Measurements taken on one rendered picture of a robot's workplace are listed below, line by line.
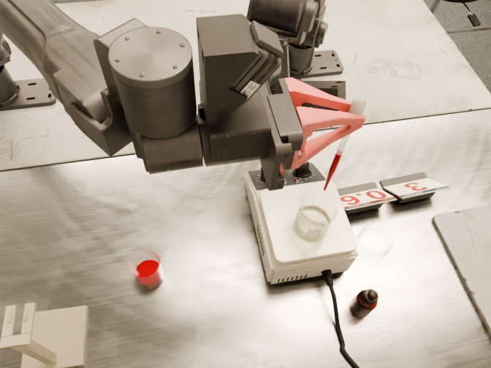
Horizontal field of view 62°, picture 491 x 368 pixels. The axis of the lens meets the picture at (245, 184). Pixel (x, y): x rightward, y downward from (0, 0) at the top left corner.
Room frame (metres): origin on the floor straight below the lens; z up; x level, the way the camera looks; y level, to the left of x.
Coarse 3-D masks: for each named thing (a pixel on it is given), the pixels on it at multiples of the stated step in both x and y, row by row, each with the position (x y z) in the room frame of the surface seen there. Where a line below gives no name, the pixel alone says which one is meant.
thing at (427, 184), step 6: (420, 180) 0.43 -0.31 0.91; (426, 180) 0.43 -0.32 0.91; (432, 180) 0.43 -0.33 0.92; (396, 186) 0.41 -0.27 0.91; (402, 186) 0.41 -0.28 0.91; (408, 186) 0.41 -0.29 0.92; (414, 186) 0.41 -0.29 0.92; (420, 186) 0.40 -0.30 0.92; (426, 186) 0.40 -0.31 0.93; (432, 186) 0.40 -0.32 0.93; (438, 186) 0.40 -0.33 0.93; (396, 192) 0.39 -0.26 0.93; (402, 192) 0.39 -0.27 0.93; (408, 192) 0.38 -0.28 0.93
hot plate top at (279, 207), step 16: (272, 192) 0.33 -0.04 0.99; (288, 192) 0.33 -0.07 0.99; (336, 192) 0.34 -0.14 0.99; (272, 208) 0.30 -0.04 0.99; (288, 208) 0.30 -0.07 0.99; (272, 224) 0.27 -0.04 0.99; (288, 224) 0.27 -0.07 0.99; (336, 224) 0.28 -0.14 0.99; (272, 240) 0.25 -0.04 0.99; (288, 240) 0.25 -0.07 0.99; (336, 240) 0.26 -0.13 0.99; (352, 240) 0.26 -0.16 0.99; (288, 256) 0.23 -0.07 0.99; (304, 256) 0.23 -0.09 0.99; (320, 256) 0.23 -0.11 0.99
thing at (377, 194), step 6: (366, 192) 0.39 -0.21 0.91; (372, 192) 0.39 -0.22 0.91; (378, 192) 0.39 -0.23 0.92; (384, 192) 0.39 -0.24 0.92; (342, 198) 0.37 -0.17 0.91; (348, 198) 0.37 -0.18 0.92; (354, 198) 0.37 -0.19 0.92; (360, 198) 0.37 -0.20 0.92; (366, 198) 0.37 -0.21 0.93; (372, 198) 0.37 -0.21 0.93; (378, 198) 0.37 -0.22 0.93; (384, 198) 0.37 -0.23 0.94; (348, 204) 0.35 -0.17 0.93
